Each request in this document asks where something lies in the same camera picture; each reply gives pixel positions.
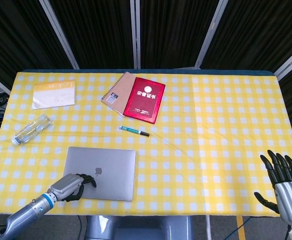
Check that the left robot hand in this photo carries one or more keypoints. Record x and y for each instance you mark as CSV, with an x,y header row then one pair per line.
x,y
69,187

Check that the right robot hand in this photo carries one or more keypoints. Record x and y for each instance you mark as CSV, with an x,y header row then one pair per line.
x,y
289,197

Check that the silver laptop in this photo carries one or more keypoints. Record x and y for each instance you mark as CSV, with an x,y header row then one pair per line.
x,y
106,170

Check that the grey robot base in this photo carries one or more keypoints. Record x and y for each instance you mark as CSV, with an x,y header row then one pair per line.
x,y
138,227

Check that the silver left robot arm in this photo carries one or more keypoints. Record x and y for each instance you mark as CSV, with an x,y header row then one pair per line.
x,y
23,212

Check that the clear plastic water bottle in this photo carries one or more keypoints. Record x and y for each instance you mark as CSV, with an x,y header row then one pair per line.
x,y
32,130

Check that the green and black marker pen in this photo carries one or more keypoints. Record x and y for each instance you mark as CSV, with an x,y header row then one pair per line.
x,y
133,131

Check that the yellow and white booklet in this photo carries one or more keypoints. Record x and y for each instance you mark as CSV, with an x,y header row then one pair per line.
x,y
54,95

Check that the yellow checkered tablecloth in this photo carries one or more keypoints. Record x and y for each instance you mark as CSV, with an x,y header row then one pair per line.
x,y
211,140

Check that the brown spiral notebook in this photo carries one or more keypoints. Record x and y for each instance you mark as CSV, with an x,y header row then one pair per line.
x,y
119,93

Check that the red certificate folder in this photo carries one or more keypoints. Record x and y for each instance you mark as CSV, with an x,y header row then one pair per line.
x,y
144,100

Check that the black folding screen partition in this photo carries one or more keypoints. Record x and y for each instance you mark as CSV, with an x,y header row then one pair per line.
x,y
161,32

